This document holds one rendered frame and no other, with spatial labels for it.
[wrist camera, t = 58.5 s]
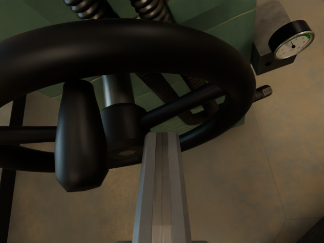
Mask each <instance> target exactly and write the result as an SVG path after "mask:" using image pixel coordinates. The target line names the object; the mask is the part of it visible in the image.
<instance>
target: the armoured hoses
mask: <svg viewBox="0 0 324 243"><path fill-rule="evenodd" d="M129 1H130V2H131V6H133V7H135V12H137V13H138V14H139V17H140V18H141V19H147V20H156V21H163V22H169V23H174V24H175V21H174V20H173V18H172V16H171V15H170V12H169V10H168V9H167V7H166V4H164V1H163V0H129ZM63 2H64V4H66V5H67V6H70V9H71V10H72V11H73V12H74V13H77V17H79V18H80V19H83V20H89V19H105V18H116V15H115V14H113V13H111V9H110V8H108V7H107V6H106V3H105V2H104V1H102V0H63ZM135 74H136V76H138V77H139V78H140V79H141V80H142V81H143V82H144V84H146V86H148V87H149V88H150V89H151V90H152V91H153V93H155V95H157V97H159V99H161V100H162V101H163V102H164V103H165V104H166V103H168V102H170V101H173V100H175V99H177V98H179V96H178V95H177V93H176V92H175V91H174V89H173V88H172V87H171V85H170V84H169V83H168V81H166V79H165V78H164V76H162V74H161V73H147V72H144V73H135ZM180 76H181V77H182V78H183V80H184V81H185V83H186V84H187V85H188V87H189V88H190V89H191V91H192V90H194V89H196V88H198V87H200V86H202V85H204V84H206V82H205V80H202V79H199V78H195V77H190V76H185V75H180ZM271 94H272V88H271V87H270V86H269V85H263V86H261V87H259V88H257V89H256V95H255V98H254V101H253V103H254V102H256V101H258V100H261V99H263V98H266V97H268V96H270V95H271ZM222 104H223V103H221V104H217V103H216V101H215V100H213V101H210V102H208V103H206V104H203V105H202V107H203V108H204V110H203V111H200V112H198V113H195V114H192V112H191V111H190V110H189V111H187V112H184V113H182V114H180V115H178V117H179V118H180V119H181V120H182V122H184V123H185V124H186V125H190V126H192V125H193V126H194V125H198V124H201V123H203V122H205V121H207V120H208V119H209V118H211V117H212V116H213V115H214V114H215V113H216V112H217V111H218V110H219V109H220V107H221V106H222Z"/></svg>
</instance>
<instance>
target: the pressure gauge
mask: <svg viewBox="0 0 324 243"><path fill-rule="evenodd" d="M314 38H315V34H314V32H312V30H311V29H310V27H309V26H308V24H307V23H306V21H304V20H296V21H292V22H290V23H287V24H285V25H284V26H282V27H281V28H279V29H278V30H277V31H275V32H274V34H273V35H272V36H271V38H270V39H269V42H268V45H269V47H270V49H271V51H272V53H273V56H274V58H275V59H279V60H281V59H287V58H290V57H292V56H294V55H296V54H298V53H300V52H302V51H303V50H304V49H306V48H307V47H308V46H309V45H310V44H311V43H312V42H313V40H314ZM291 42H292V43H291ZM292 44H293V45H295V46H296V47H295V48H292Z"/></svg>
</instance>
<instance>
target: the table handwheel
mask: <svg viewBox="0 0 324 243"><path fill-rule="evenodd" d="M144 72H147V73H170V74H179V75H185V76H190V77H195V78H199V79H202V80H205V81H208V83H206V84H204V85H202V86H200V87H198V88H196V89H194V90H192V91H190V92H189V93H187V94H185V95H183V96H181V97H179V98H177V99H175V100H173V101H170V102H168V103H166V104H164V105H162V106H159V107H157V108H155V109H153V110H151V111H148V112H147V111H146V110H145V109H144V108H142V107H140V106H138V105H136V104H135V99H134V93H133V88H132V82H131V77H130V73H144ZM95 76H102V83H103V92H104V101H105V108H104V109H103V110H102V111H100V114H101V119H102V123H103V128H104V132H105V137H106V142H107V148H108V169H113V168H119V167H126V166H131V165H136V164H141V163H142V156H143V147H144V139H145V135H146V134H147V133H148V132H151V131H150V129H151V128H153V127H155V126H157V125H159V124H161V123H163V122H166V121H168V120H170V119H172V118H174V117H176V116H178V115H180V114H182V113H184V112H187V111H189V110H191V109H194V108H196V107H199V106H201V105H203V104H206V103H208V102H210V101H213V100H215V99H218V98H220V97H222V96H225V100H224V103H223V104H222V106H221V107H220V109H219V110H218V111H217V112H216V113H215V114H214V115H213V116H212V117H211V118H209V119H208V120H207V121H205V122H204V123H202V124H200V125H199V126H197V127H195V128H194V129H192V130H190V131H188V132H186V133H183V134H181V135H179V140H180V147H181V152H183V151H186V150H189V149H192V148H194V147H197V146H199V145H201V144H204V143H206V142H208V141H210V140H212V139H214V138H216V137H218V136H219V135H221V134H223V133H224V132H226V131H227V130H229V129H230V128H231V127H233V126H234V125H235V124H236V123H237V122H239V121H240V120H241V119H242V118H243V116H244V115H245V114H246V113H247V112H248V110H249V109H250V107H251V105H252V103H253V101H254V98H255V95H256V79H255V75H254V73H253V70H252V68H251V66H250V64H249V63H248V61H247V60H246V59H245V58H244V57H243V56H242V55H241V54H240V53H239V52H238V51H237V50H236V49H235V48H234V47H232V46H231V45H229V44H228V43H226V42H225V41H223V40H221V39H219V38H217V37H215V36H213V35H210V34H208V33H206V32H203V31H200V30H197V29H194V28H191V27H187V26H183V25H179V24H174V23H169V22H163V21H156V20H147V19H132V18H105V19H89V20H81V21H73V22H66V23H61V24H56V25H50V26H46V27H41V28H37V29H33V30H30V31H27V32H24V33H20V34H17V35H15V36H12V37H9V38H7V39H4V40H1V41H0V108H1V107H3V106H4V105H6V104H8V103H10V102H11V101H13V100H15V99H17V98H19V97H22V96H24V95H26V94H29V93H31V92H33V91H36V90H39V89H42V88H45V87H48V86H52V85H55V84H59V83H63V82H67V81H72V80H78V79H83V78H88V77H95ZM56 130H57V126H0V168H4V169H10V170H17V171H27V172H42V173H55V161H54V152H47V151H41V150H36V149H31V148H26V147H23V146H20V145H17V144H28V143H44V142H55V138H56Z"/></svg>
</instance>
